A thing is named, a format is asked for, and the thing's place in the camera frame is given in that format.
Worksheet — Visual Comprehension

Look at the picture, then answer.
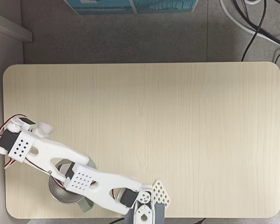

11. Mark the white shelf board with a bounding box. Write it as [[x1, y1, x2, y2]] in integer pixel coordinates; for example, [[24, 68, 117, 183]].
[[0, 10, 34, 43]]

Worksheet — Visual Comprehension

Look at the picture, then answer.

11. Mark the blue printed box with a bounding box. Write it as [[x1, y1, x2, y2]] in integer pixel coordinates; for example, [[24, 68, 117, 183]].
[[63, 0, 199, 15]]

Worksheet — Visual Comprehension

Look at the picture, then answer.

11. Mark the white hose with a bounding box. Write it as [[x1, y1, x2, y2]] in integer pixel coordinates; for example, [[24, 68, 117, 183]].
[[218, 0, 280, 49]]

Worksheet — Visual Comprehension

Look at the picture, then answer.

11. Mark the red servo cable at base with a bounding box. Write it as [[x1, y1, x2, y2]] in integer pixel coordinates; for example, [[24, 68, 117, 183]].
[[108, 188, 122, 202]]

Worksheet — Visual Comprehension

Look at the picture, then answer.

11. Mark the black cable crossing hose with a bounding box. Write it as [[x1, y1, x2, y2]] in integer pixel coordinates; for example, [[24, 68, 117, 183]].
[[232, 0, 280, 47]]

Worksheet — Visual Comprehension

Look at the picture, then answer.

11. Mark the black cable under table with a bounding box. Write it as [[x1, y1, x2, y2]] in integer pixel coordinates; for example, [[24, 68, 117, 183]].
[[108, 217, 126, 224]]

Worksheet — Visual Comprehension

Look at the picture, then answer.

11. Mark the red servo cable at wrist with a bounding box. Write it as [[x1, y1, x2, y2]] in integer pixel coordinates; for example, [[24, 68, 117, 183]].
[[0, 113, 28, 139]]

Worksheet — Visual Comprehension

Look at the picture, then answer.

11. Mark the green mug steel interior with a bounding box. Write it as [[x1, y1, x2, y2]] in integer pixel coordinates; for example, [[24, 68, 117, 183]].
[[47, 156, 98, 213]]

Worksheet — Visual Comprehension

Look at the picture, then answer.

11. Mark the long black cable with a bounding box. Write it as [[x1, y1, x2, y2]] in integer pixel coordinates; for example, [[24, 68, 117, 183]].
[[241, 0, 267, 63]]

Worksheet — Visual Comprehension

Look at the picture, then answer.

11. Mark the white gauze dressing roll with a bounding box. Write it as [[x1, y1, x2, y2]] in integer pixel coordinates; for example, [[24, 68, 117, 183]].
[[38, 121, 54, 135]]

